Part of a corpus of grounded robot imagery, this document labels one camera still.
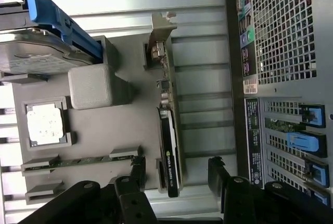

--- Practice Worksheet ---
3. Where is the silver hard disk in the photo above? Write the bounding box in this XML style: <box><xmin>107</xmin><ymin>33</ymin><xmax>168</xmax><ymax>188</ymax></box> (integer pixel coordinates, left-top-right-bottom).
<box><xmin>0</xmin><ymin>27</ymin><xmax>92</xmax><ymax>78</ymax></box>

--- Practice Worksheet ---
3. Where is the silver CPU chip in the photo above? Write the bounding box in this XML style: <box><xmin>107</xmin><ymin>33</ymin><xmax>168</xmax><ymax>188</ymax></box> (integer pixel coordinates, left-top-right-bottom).
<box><xmin>25</xmin><ymin>103</ymin><xmax>66</xmax><ymax>146</ymax></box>

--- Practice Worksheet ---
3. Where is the open black PC case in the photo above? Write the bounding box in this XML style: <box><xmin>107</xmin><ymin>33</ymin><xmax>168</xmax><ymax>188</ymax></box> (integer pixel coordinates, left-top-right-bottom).
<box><xmin>223</xmin><ymin>0</ymin><xmax>333</xmax><ymax>209</ymax></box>

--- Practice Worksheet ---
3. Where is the green RAM stick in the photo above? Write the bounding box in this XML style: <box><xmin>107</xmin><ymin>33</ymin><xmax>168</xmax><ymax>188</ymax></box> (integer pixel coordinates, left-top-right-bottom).
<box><xmin>24</xmin><ymin>155</ymin><xmax>136</xmax><ymax>169</ymax></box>

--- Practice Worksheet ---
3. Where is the hard disk drive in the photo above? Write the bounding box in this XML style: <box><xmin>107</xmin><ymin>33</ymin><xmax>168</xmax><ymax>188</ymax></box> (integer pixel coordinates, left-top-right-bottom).
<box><xmin>20</xmin><ymin>0</ymin><xmax>105</xmax><ymax>66</ymax></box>

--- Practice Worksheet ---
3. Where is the grey parts rack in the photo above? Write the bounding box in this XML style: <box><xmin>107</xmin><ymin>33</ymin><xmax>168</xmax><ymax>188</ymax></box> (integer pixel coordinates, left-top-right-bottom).
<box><xmin>0</xmin><ymin>35</ymin><xmax>188</xmax><ymax>209</ymax></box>

